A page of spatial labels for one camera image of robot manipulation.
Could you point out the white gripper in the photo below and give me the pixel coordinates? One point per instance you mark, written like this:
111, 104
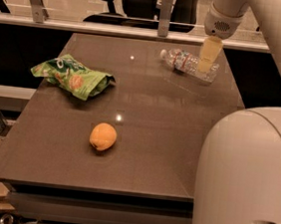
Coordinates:
220, 25

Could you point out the clear plastic water bottle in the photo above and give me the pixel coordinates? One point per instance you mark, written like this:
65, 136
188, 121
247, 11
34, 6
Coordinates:
185, 62

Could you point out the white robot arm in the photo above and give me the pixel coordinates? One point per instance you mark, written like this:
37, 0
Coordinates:
238, 178

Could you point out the black office chair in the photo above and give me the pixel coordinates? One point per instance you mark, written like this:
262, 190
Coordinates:
144, 13

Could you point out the orange fruit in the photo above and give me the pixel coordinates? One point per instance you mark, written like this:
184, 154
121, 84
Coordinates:
103, 136

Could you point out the green chip bag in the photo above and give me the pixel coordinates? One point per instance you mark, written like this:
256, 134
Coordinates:
69, 74

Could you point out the middle metal rail bracket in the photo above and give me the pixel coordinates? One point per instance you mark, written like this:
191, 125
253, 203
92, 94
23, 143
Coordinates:
164, 18

